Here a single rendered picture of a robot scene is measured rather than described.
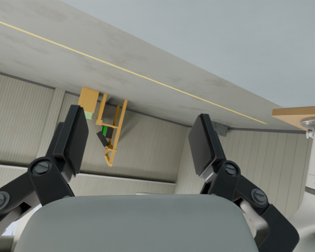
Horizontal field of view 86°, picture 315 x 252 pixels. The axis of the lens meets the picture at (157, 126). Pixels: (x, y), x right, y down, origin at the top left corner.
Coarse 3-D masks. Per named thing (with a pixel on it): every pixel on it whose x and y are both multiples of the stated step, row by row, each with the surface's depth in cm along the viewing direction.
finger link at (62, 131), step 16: (80, 112) 11; (64, 128) 10; (80, 128) 11; (64, 144) 9; (80, 144) 12; (64, 160) 9; (80, 160) 12; (64, 176) 10; (0, 192) 8; (16, 192) 8; (32, 192) 8; (0, 208) 8; (32, 208) 9
